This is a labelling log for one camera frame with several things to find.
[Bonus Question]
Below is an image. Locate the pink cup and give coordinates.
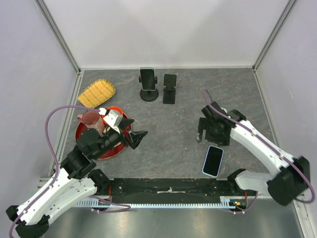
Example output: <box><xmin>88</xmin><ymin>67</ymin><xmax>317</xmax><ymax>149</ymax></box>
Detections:
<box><xmin>77</xmin><ymin>111</ymin><xmax>106</xmax><ymax>135</ymax></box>

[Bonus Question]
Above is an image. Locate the black phone clear case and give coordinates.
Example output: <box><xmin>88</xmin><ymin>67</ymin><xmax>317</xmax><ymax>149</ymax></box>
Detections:
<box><xmin>139</xmin><ymin>68</ymin><xmax>156</xmax><ymax>91</ymax></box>

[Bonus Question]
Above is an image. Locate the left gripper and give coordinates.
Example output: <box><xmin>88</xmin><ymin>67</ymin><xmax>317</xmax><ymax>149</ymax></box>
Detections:
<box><xmin>93</xmin><ymin>118</ymin><xmax>148</xmax><ymax>159</ymax></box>

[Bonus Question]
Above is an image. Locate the black round-base phone stand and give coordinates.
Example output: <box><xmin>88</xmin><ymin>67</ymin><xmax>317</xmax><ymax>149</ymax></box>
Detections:
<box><xmin>140</xmin><ymin>75</ymin><xmax>159</xmax><ymax>102</ymax></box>

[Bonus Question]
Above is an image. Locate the orange bowl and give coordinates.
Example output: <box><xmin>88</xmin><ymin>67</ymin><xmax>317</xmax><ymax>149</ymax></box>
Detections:
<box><xmin>106</xmin><ymin>107</ymin><xmax>123</xmax><ymax>115</ymax></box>

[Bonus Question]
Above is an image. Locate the grey cable duct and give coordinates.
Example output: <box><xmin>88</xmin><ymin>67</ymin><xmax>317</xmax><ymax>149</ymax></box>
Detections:
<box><xmin>73</xmin><ymin>196</ymin><xmax>246</xmax><ymax>209</ymax></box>

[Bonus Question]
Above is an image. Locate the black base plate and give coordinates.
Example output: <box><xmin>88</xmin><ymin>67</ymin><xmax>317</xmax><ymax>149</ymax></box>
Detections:
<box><xmin>99</xmin><ymin>178</ymin><xmax>251</xmax><ymax>202</ymax></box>

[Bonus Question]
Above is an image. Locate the black folding phone stand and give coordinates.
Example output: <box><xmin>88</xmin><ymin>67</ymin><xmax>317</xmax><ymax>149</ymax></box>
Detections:
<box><xmin>163</xmin><ymin>74</ymin><xmax>177</xmax><ymax>105</ymax></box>

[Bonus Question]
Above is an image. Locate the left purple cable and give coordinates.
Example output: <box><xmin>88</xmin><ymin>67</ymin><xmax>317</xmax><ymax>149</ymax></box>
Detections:
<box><xmin>8</xmin><ymin>105</ymin><xmax>132</xmax><ymax>238</ymax></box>

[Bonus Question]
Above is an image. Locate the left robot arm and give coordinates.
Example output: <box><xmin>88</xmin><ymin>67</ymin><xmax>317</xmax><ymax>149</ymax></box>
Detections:
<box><xmin>6</xmin><ymin>119</ymin><xmax>148</xmax><ymax>238</ymax></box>

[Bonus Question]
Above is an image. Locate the phone with blue case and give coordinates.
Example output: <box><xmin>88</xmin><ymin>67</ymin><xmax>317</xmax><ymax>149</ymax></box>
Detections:
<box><xmin>202</xmin><ymin>146</ymin><xmax>224</xmax><ymax>178</ymax></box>

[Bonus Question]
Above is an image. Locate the yellow woven bamboo basket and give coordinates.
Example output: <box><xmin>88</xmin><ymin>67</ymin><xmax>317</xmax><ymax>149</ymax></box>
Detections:
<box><xmin>77</xmin><ymin>79</ymin><xmax>116</xmax><ymax>108</ymax></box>

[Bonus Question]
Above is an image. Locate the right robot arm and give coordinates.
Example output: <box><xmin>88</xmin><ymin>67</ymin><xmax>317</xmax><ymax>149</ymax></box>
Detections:
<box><xmin>197</xmin><ymin>102</ymin><xmax>316</xmax><ymax>206</ymax></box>

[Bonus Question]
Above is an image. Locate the red round tray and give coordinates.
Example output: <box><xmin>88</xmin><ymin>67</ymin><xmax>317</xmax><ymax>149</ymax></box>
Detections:
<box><xmin>75</xmin><ymin>113</ymin><xmax>128</xmax><ymax>160</ymax></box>

